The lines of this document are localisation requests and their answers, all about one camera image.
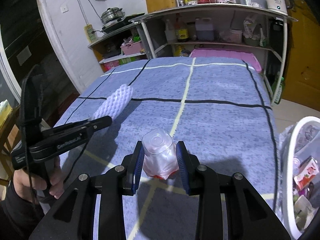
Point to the white plastic jug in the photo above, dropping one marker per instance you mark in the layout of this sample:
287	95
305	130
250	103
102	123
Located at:
170	32

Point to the green plastic bottle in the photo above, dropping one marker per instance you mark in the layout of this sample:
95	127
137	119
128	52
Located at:
279	90

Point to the brown sauce bottle red cap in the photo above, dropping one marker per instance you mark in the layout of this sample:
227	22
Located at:
181	31

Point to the clear plastic cup red lid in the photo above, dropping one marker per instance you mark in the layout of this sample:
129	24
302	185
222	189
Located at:
158	155

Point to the bundle of plastic bags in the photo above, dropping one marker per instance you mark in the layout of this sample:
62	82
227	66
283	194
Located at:
253	31

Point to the person's left hand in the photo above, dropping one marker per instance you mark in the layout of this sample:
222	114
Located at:
57	177

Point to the pink plastic bag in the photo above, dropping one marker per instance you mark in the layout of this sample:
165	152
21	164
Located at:
224	36

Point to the pink drink carton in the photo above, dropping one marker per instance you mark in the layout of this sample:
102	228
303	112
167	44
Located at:
306	173

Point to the pink round container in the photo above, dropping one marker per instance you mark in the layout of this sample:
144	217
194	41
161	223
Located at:
236	36

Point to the white wall switch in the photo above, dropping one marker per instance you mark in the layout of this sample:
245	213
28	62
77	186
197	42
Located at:
65	8

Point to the white kitchen shelf unit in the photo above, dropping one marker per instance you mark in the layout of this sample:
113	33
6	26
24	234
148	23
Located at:
212	7

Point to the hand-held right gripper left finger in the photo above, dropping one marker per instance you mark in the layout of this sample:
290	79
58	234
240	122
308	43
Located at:
138	177

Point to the wooden chair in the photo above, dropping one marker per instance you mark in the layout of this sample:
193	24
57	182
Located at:
10	135

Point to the purple liquid jug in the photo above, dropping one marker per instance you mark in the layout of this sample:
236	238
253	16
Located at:
205	31

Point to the black induction cooker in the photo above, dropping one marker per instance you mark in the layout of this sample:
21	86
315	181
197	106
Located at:
120	23

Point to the pink plastic basket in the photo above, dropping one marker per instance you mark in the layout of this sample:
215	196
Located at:
132	48

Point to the brown glass jar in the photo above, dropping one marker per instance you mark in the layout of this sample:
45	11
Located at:
191	32

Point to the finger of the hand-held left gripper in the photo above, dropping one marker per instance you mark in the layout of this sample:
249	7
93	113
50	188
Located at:
100	125
70	126

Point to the dark drinking bottle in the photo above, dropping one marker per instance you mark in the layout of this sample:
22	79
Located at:
275	35

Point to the white paper bag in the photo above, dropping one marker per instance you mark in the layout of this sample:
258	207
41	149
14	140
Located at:
303	212

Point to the stainless steel pot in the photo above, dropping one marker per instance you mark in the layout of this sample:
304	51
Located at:
112	15

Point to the white round trash bin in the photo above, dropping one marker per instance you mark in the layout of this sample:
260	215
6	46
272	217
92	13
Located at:
287	180

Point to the blue plaid blanket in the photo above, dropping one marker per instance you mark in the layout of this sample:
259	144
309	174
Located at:
212	130

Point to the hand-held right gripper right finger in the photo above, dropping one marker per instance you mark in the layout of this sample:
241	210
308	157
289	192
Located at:
182	175

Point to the pink lidded storage box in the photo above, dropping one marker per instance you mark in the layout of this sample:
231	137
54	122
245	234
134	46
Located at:
225	55

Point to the black pan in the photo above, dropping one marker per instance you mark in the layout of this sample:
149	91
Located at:
112	49

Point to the white foam net sleeve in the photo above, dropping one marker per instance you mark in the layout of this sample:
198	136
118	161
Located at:
112	102

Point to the small white side shelf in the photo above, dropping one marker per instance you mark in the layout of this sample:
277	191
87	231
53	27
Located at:
112	35

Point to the yellow wooden door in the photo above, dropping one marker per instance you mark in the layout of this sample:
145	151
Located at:
305	55

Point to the person's left forearm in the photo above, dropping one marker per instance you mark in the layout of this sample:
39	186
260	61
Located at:
17	215

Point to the yellow power strip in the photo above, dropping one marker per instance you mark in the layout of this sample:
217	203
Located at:
90	33

